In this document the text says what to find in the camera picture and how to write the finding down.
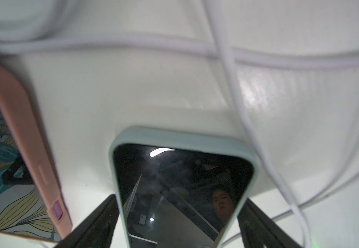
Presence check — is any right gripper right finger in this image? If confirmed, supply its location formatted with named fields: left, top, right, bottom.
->
left=237, top=199, right=301, bottom=248

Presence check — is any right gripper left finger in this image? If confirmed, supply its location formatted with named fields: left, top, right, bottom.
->
left=56, top=194, right=119, bottom=248

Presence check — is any white charging cable mint phone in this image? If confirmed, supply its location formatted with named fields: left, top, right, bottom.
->
left=203, top=1, right=312, bottom=248

